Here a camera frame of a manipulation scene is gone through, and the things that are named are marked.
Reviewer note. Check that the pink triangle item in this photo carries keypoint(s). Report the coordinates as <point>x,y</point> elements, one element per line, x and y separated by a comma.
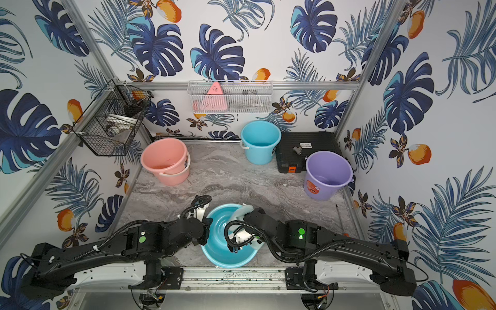
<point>214,100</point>

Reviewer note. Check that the clear wall shelf basket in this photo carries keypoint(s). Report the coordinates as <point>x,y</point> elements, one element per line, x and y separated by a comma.
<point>243,96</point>

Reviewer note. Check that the teal plastic bucket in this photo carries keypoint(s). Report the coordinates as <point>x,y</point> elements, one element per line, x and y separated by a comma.
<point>216,249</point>

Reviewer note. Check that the light teal cloth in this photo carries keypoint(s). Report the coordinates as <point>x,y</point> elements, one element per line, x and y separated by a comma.
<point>238,237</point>

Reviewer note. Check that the purple plastic bucket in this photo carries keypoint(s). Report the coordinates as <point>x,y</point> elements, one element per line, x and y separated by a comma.
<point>326,173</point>

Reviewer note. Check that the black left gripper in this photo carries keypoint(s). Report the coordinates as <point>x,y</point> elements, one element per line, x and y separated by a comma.
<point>205,225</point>

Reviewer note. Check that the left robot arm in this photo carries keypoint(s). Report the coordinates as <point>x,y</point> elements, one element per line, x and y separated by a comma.
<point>54,268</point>

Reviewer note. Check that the silver metal pipe fitting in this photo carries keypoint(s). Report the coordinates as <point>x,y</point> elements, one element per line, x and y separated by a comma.
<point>297,150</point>

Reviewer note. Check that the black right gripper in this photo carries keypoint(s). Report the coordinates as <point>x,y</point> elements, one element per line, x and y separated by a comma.
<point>248,216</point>

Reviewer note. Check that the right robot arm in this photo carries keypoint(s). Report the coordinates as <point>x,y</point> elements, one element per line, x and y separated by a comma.
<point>299,241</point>

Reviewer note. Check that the pink plastic bucket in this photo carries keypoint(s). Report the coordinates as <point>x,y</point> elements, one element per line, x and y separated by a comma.
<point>168,159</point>

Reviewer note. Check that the black wire basket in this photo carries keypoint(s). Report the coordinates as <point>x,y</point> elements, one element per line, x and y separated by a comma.
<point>110,124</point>

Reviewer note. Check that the teal bucket with label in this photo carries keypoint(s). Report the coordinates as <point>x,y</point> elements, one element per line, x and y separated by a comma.
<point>259,140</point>

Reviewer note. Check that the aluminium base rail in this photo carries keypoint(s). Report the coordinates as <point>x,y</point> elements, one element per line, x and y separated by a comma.
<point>340,278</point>

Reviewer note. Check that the black tool case orange latches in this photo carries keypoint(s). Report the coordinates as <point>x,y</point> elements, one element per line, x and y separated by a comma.
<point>310,142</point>

